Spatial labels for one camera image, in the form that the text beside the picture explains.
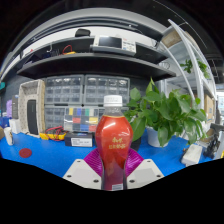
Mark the green potted plant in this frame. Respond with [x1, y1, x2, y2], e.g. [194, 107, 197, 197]
[123, 78, 208, 148]

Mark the blue box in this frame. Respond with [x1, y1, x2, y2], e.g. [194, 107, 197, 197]
[0, 116, 10, 129]

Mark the yellow multimeter with red leads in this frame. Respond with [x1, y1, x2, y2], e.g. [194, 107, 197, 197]
[39, 125, 68, 142]

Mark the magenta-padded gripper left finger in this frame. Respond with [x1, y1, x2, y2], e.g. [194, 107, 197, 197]
[62, 148, 104, 191]

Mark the flat black case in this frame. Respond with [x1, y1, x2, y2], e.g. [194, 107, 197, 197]
[129, 134, 143, 153]

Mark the red drink bottle white cap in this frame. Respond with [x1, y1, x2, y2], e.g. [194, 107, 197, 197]
[94, 94, 134, 192]

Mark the white perforated tray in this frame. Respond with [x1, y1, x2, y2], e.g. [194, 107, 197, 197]
[18, 79, 47, 138]

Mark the white shelf unit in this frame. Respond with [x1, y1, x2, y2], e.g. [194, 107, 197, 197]
[156, 19, 224, 134]

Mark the black overhead shelf unit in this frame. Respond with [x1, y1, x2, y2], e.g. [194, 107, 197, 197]
[0, 13, 178, 83]

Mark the white power adapter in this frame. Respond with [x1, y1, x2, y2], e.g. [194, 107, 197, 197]
[180, 143, 204, 167]

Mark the dark grey upright box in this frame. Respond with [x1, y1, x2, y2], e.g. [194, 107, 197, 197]
[11, 94, 20, 120]

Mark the black box white label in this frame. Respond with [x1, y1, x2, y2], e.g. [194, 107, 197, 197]
[64, 131, 95, 148]

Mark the small white box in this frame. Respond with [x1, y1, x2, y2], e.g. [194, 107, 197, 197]
[8, 118, 22, 135]

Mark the black speaker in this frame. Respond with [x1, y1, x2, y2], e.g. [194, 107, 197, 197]
[26, 99, 39, 136]

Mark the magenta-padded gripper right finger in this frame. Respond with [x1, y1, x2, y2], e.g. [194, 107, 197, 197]
[123, 148, 165, 191]

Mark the black device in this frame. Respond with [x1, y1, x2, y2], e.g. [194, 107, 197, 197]
[203, 123, 224, 159]

